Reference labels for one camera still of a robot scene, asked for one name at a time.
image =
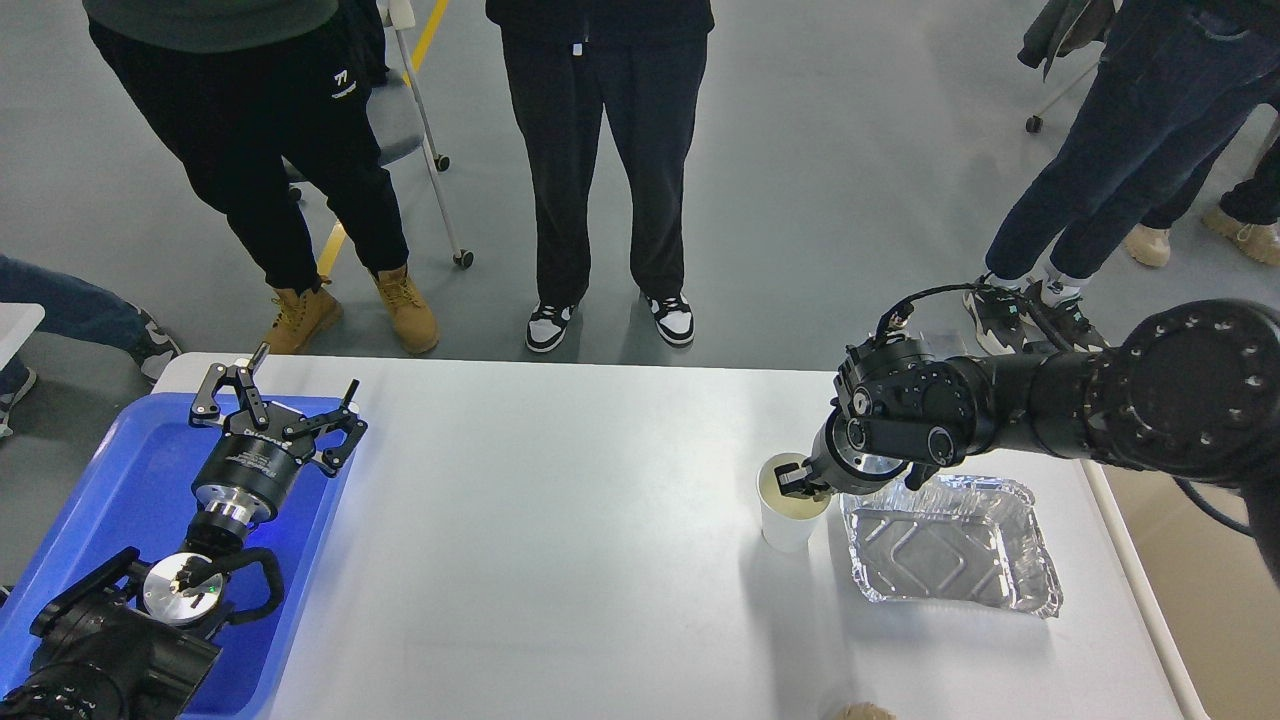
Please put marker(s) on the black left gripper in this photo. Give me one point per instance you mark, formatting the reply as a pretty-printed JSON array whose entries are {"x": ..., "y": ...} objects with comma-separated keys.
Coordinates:
[{"x": 252, "y": 460}]

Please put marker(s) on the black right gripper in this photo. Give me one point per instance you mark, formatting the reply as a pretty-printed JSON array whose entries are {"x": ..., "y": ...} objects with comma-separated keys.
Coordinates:
[{"x": 835, "y": 466}]

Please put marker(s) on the white paper cup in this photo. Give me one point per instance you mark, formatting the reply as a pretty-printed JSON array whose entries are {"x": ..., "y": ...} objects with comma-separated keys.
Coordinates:
[{"x": 787, "y": 523}]

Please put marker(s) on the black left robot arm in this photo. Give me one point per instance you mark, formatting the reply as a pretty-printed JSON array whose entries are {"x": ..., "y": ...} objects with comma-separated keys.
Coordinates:
[{"x": 172, "y": 583}]

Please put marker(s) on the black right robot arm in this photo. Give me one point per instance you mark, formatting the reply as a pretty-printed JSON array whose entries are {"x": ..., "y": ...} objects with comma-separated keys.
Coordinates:
[{"x": 1193, "y": 392}]

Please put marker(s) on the aluminium foil tray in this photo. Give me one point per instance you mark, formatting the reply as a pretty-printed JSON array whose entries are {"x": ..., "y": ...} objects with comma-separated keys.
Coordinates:
[{"x": 959, "y": 538}]

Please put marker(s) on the right clear floor plate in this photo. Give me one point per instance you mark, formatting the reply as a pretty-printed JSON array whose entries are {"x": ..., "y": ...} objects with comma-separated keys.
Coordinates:
[{"x": 944, "y": 343}]

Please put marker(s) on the small brown object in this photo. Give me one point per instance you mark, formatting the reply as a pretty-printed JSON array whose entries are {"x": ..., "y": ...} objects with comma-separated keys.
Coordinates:
[{"x": 863, "y": 711}]

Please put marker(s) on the person in blue jeans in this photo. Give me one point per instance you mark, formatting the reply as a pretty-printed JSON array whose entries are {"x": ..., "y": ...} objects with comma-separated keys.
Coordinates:
[{"x": 83, "y": 311}]

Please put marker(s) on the white side table corner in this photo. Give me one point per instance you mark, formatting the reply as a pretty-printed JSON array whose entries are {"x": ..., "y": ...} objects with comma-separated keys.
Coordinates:
[{"x": 17, "y": 323}]

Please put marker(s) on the grey wheeled chair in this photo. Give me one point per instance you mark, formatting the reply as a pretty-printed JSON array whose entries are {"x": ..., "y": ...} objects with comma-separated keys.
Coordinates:
[{"x": 395, "y": 108}]

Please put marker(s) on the person in tan boots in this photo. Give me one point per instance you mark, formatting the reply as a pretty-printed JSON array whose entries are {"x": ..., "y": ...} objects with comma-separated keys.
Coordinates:
[{"x": 241, "y": 90}]

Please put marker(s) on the beige plastic bin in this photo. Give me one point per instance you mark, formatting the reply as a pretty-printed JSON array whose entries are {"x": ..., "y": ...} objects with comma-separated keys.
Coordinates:
[{"x": 1217, "y": 598}]

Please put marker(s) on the person in beige shoes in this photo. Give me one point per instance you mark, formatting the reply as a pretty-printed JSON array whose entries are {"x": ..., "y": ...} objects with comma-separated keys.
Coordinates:
[{"x": 1246, "y": 215}]

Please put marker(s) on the chair with hanging jacket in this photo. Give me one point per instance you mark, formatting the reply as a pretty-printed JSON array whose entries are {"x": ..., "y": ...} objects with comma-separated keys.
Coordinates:
[{"x": 1063, "y": 27}]

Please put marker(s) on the person in dark jeans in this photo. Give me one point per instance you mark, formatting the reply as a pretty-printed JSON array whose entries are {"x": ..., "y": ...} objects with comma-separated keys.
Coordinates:
[{"x": 1176, "y": 80}]

